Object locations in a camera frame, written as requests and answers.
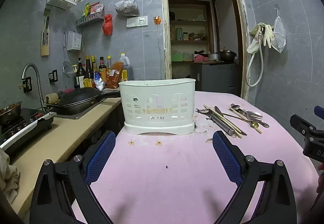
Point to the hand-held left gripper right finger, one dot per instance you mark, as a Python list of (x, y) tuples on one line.
[(226, 155)]

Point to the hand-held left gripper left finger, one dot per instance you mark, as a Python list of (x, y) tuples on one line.
[(101, 155)]

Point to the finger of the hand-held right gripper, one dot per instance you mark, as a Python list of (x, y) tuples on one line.
[(320, 111), (300, 122)]

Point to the small steel spoon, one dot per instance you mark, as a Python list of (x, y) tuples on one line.
[(265, 125)]

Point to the wooden chopstick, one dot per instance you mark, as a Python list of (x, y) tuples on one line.
[(246, 120), (222, 120), (240, 117), (219, 120)]

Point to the gold spoon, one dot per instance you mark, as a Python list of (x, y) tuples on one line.
[(255, 124)]

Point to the small black peeler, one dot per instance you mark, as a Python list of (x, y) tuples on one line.
[(202, 111)]

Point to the white plastic utensil basket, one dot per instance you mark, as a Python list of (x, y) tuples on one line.
[(157, 107)]

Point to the person's right hand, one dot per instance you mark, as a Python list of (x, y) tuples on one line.
[(321, 181)]

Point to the beige kitchen counter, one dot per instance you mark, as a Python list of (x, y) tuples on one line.
[(63, 135)]

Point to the steel sink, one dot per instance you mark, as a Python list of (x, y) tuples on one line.
[(83, 112)]

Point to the black wok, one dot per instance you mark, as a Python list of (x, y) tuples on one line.
[(78, 100)]

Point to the pink dish cloth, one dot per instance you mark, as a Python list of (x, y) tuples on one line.
[(69, 91)]

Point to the steel wool scrubber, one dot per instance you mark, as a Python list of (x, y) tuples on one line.
[(61, 94)]

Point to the white blue bag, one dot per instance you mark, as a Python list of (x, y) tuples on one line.
[(99, 82)]

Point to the tan loofah sponge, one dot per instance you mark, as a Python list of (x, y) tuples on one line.
[(51, 98)]

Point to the dark grey cabinet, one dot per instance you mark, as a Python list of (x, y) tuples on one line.
[(215, 77)]

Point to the brown cap sauce bottle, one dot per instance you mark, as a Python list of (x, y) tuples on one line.
[(88, 74)]

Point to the dark pump bottle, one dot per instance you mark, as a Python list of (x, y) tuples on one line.
[(80, 76)]

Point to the black induction cooker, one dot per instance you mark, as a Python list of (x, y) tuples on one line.
[(22, 128)]

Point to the red label sauce bottle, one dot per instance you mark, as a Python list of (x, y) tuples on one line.
[(102, 69)]

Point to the white mesh bag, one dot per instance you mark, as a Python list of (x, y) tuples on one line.
[(279, 34)]

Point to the small yellow cap bottle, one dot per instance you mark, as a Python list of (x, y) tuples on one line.
[(74, 69)]

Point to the yellow cap sauce bottle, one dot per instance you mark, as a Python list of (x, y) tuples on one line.
[(94, 64)]

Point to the clear yellow cap bottle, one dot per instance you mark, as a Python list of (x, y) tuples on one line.
[(109, 64)]

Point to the large dark oil jug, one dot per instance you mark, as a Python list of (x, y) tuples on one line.
[(126, 67)]

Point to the metal mesh strainer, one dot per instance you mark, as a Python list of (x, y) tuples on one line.
[(67, 68)]

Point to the cream rubber gloves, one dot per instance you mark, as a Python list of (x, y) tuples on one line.
[(267, 34)]

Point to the beige towel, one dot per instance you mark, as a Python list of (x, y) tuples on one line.
[(7, 176)]

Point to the black round pot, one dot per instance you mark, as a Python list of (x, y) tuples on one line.
[(227, 55)]

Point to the steel rice pot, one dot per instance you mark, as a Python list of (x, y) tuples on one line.
[(214, 57)]

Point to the dark cooking pot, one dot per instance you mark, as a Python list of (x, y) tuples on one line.
[(10, 114)]

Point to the pink red cloth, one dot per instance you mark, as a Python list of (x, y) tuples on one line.
[(201, 58)]

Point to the steel faucet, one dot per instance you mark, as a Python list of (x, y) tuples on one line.
[(35, 74)]

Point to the green box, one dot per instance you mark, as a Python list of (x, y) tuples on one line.
[(176, 57)]

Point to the wooden shelf unit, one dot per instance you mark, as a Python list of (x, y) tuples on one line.
[(189, 42)]

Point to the wooden knife board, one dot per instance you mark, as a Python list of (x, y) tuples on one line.
[(45, 42)]

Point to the red plastic bag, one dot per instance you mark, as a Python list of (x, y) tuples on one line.
[(107, 25)]

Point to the green jar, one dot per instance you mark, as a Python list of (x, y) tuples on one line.
[(179, 33)]

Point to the yellow green snack packet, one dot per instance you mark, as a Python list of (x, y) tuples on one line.
[(85, 10)]

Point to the orange plug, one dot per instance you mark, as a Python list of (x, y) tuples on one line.
[(157, 20)]

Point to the red snack packet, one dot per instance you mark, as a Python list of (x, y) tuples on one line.
[(96, 8)]

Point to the clear bag of dried goods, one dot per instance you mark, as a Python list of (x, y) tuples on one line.
[(127, 5)]

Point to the black wall socket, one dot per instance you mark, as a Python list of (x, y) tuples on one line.
[(27, 85), (53, 76)]

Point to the white wall cutlery holder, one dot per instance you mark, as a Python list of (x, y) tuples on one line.
[(74, 40)]

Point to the wooden door frame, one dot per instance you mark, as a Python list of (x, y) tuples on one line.
[(165, 36)]

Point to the metal wall rack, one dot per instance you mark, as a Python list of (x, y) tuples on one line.
[(89, 19)]

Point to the white wall switch panel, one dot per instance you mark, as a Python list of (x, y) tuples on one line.
[(136, 21)]

